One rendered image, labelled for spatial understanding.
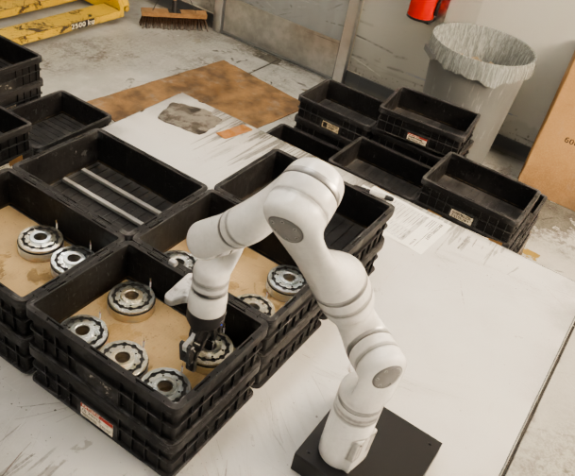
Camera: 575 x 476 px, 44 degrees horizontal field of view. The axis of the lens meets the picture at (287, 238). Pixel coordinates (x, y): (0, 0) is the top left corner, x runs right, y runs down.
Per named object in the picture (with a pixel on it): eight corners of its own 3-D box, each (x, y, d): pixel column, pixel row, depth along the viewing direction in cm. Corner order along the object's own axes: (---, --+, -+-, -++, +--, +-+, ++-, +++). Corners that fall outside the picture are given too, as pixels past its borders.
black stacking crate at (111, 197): (205, 224, 188) (210, 189, 182) (126, 276, 167) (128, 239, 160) (97, 163, 203) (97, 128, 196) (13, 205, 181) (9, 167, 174)
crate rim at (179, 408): (270, 331, 147) (272, 324, 146) (176, 421, 126) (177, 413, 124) (128, 246, 161) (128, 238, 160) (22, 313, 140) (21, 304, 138)
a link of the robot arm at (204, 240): (177, 229, 126) (207, 212, 115) (220, 218, 131) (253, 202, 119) (187, 265, 126) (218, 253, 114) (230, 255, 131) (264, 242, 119)
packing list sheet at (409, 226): (453, 224, 228) (454, 223, 228) (425, 257, 212) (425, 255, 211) (365, 182, 240) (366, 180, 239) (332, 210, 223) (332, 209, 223)
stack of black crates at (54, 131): (63, 156, 320) (61, 89, 300) (112, 184, 310) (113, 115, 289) (-10, 191, 292) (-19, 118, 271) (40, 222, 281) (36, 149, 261)
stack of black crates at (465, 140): (456, 198, 348) (487, 116, 320) (429, 228, 324) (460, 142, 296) (381, 163, 363) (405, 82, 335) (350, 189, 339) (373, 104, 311)
